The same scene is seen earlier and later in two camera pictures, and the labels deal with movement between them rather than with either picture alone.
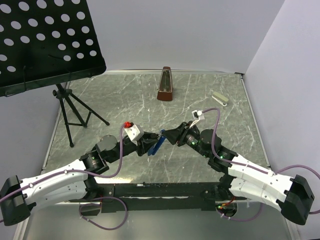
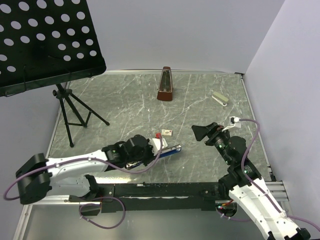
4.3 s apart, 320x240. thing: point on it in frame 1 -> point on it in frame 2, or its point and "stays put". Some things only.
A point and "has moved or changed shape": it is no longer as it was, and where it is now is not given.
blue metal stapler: x=154 y=148 has moved or changed shape
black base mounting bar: x=126 y=197 stays put
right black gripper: x=174 y=135 -> x=212 y=129
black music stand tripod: x=62 y=93 stays put
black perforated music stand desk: x=46 y=42 stays put
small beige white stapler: x=220 y=98 stays put
